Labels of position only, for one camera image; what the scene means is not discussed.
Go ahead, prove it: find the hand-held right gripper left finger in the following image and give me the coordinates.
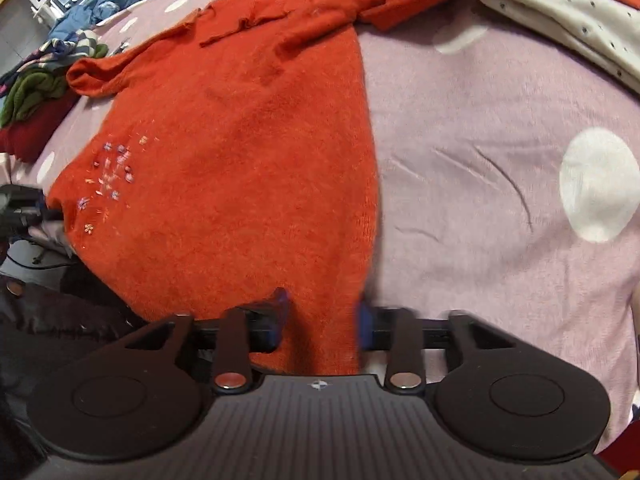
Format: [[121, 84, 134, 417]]
[[122, 287, 292, 394]]

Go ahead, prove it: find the dark red cloth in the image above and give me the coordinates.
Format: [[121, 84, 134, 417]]
[[0, 92, 81, 163]]

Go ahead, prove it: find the striped cloth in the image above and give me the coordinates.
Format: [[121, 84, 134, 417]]
[[0, 35, 88, 92]]

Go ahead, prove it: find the blue cloth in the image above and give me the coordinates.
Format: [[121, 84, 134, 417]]
[[50, 0, 140, 43]]

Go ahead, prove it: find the white garment with dark dots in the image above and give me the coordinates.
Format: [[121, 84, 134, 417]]
[[462, 0, 640, 96]]

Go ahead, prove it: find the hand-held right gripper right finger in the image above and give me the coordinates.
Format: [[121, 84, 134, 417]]
[[355, 297, 518, 394]]

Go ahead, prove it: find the pile of folded clothes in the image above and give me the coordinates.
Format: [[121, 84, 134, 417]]
[[0, 42, 108, 128]]

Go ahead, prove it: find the orange knit sweater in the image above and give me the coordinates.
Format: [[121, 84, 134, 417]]
[[45, 0, 640, 378]]

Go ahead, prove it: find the thin black cable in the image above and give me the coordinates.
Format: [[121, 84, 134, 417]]
[[4, 239, 76, 270]]

